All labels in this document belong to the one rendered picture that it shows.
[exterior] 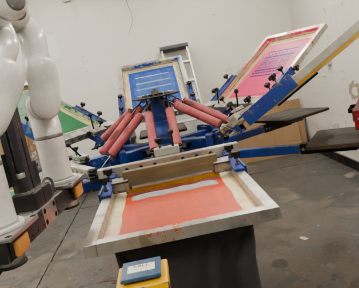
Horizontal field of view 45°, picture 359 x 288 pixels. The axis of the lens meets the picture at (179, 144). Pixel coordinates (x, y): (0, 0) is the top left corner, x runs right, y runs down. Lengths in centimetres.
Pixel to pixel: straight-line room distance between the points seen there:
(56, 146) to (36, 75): 25
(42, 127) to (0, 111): 48
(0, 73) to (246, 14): 525
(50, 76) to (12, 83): 37
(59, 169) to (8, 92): 51
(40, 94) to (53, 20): 472
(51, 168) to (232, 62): 474
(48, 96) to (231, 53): 478
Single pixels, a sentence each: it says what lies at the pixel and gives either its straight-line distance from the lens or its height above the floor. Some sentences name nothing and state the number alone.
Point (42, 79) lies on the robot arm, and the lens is 140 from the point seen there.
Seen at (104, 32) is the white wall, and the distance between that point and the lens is 597.
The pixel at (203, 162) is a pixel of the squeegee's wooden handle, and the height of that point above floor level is 104.
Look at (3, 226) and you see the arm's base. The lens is 111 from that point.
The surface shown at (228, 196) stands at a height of 95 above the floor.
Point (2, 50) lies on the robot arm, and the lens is 114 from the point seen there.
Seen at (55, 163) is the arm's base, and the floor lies 121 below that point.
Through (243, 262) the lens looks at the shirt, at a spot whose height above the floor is 79.
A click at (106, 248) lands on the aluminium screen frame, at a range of 129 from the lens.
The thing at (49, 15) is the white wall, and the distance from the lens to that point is 611.
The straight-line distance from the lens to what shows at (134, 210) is 163.
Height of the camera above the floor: 143
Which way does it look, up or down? 10 degrees down
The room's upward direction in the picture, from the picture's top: 11 degrees counter-clockwise
